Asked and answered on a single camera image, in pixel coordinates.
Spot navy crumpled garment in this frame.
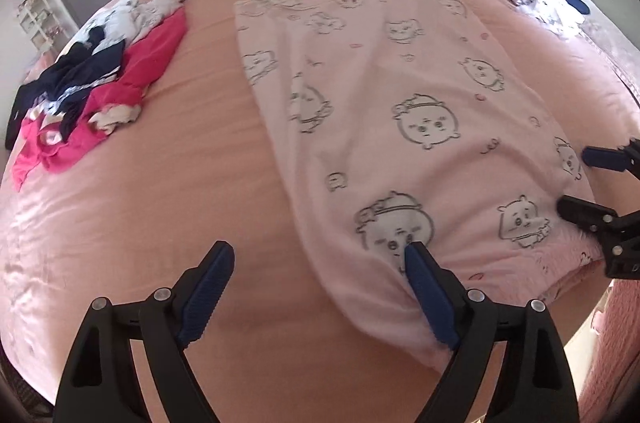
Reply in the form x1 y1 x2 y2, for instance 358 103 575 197
5 26 127 149

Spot person's pink fleece clothing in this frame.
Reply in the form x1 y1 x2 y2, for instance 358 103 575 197
575 278 640 423

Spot pink cartoon print pajama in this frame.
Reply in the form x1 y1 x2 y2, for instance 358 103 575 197
234 0 603 374

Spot white shelf rack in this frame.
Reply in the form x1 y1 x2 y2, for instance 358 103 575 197
17 0 69 55

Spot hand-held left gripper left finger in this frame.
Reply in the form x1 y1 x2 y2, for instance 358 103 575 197
52 240 236 423

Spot pile of mixed clothes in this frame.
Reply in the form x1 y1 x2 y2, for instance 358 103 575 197
11 10 189 191

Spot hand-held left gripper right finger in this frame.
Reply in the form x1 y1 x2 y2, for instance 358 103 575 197
404 242 581 423

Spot white printed crumpled garment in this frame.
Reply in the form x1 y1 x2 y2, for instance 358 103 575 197
94 0 197 45

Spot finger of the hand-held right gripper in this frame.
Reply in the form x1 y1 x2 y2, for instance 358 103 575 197
582 138 640 177
556 194 640 280

